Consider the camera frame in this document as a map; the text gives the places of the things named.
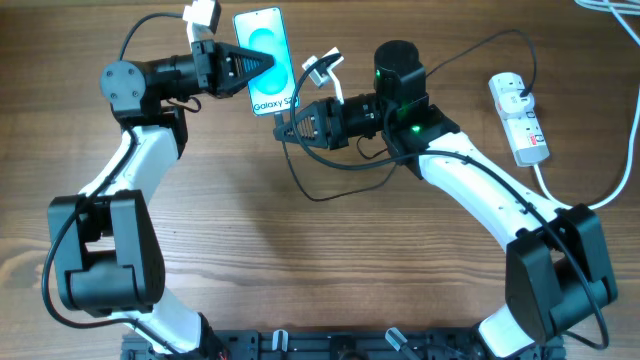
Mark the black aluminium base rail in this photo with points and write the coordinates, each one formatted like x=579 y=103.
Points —
x=437 y=343

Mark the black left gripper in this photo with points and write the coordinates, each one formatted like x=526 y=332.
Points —
x=217 y=68

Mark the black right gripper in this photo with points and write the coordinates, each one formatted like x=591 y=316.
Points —
x=339 y=137

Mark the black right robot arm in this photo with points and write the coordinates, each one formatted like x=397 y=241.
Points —
x=558 y=270

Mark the white power strip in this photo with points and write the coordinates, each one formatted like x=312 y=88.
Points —
x=523 y=131

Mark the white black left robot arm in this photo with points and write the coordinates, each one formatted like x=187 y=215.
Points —
x=105 y=258

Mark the white usb charger plug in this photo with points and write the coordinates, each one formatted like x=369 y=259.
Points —
x=512 y=103

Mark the blue screen smartphone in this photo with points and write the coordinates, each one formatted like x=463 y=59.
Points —
x=263 y=32

